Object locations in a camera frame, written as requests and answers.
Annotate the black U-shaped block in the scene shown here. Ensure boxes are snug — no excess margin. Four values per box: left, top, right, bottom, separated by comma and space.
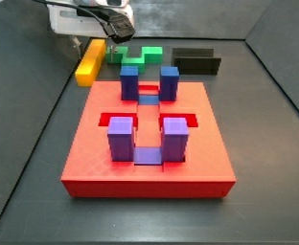
171, 48, 222, 76

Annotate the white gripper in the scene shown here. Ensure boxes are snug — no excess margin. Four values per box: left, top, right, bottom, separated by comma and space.
45, 0, 135, 38

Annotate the purple U-shaped block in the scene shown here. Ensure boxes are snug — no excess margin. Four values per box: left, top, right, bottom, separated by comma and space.
107, 117, 189, 166

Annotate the dark blue U-shaped block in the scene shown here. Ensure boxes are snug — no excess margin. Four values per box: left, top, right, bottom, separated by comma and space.
120, 66, 179, 104

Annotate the black camera cable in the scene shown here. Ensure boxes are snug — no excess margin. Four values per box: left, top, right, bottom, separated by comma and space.
32, 0, 115, 36

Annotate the green zigzag block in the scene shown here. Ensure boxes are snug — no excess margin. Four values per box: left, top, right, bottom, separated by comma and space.
104, 46, 164, 73

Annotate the long yellow block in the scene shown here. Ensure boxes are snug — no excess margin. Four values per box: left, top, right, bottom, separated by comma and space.
74, 39, 105, 87

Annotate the red board with slots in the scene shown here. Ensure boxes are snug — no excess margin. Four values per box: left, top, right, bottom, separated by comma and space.
61, 81, 235, 198

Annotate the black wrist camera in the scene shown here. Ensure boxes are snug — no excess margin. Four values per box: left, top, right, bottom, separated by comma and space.
104, 13, 135, 44

